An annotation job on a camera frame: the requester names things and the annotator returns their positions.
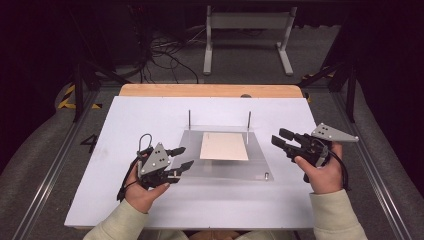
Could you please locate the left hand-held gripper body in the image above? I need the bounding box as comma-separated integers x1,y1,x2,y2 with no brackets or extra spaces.
136,142,183,191

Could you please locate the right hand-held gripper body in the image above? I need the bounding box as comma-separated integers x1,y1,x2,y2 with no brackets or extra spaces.
289,122,360,168

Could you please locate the clear acrylic frame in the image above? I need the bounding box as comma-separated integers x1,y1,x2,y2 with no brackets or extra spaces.
171,124,275,183

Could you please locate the person's right hand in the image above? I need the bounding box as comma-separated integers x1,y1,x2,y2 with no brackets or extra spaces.
293,141,345,196

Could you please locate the person's left hand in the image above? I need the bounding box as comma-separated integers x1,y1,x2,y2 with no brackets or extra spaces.
123,162,171,215

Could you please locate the cream paper card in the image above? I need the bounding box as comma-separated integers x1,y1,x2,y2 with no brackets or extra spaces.
199,131,250,162

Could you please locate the white table board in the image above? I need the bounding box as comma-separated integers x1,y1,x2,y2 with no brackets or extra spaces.
64,95,319,230

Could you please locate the wooden table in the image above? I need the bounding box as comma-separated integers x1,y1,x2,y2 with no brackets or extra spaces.
118,83,304,99

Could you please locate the yellow black floor tape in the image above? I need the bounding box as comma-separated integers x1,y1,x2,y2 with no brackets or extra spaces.
300,65,335,81
57,83,103,111

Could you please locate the black metal stand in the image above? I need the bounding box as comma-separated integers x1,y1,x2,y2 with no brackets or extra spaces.
66,6,132,123
297,56,360,124

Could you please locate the white metal stand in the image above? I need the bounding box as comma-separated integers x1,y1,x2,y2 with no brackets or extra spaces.
202,4,298,77

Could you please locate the left hand-held gripper black cable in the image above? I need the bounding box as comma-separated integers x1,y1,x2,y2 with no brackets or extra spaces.
116,132,155,203

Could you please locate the hand-held gripper black cable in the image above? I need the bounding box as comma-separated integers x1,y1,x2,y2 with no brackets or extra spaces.
327,149,352,193
116,132,155,203

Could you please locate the right hand-held gripper black cable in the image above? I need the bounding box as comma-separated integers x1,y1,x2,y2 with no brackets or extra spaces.
327,149,352,193

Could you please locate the aluminium floor rail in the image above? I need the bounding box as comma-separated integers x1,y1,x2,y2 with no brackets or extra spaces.
329,89,415,240
11,89,101,240

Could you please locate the bundle of black floor cables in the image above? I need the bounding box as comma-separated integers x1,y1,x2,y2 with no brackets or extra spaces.
131,4,201,85

